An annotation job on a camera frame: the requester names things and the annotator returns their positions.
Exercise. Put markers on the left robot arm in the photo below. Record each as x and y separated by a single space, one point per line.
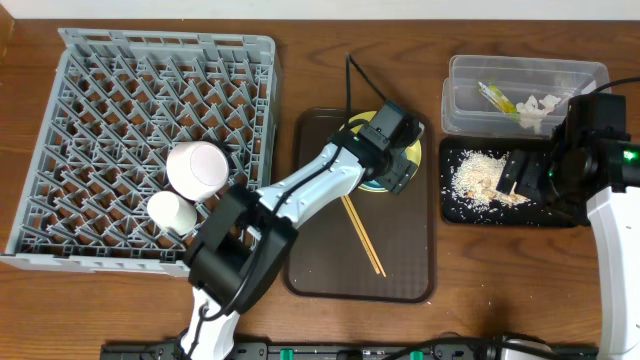
242 245

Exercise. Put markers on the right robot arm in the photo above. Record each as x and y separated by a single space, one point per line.
614 220

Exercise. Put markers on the nut shell scraps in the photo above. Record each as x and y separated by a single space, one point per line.
489 194

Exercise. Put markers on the green snack wrapper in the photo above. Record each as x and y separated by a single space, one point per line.
497 98

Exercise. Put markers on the wooden chopstick left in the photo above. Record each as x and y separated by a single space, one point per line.
363 236

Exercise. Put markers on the grey plastic dish rack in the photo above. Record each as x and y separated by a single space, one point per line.
120 101

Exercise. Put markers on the white pink bowl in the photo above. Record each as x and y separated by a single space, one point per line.
197 170

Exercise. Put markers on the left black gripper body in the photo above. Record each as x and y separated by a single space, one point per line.
400 176

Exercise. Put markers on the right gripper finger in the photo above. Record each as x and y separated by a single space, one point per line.
514 165
533 175

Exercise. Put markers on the clear plastic bin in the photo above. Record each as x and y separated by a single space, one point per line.
466 112

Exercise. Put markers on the brown serving tray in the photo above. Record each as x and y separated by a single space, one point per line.
328 259

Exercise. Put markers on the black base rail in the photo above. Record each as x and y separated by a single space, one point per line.
446 347

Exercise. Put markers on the black food waste tray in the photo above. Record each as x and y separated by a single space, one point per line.
458 208

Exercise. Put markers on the yellow plate bowl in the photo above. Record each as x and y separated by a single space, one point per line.
412 153

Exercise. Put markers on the light blue bowl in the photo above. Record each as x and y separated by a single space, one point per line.
372 186

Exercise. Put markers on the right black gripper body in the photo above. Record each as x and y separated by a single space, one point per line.
542 176

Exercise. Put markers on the pile of rice grains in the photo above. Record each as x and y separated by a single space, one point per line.
465 184

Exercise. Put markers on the white cup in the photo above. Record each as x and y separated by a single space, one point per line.
172 213

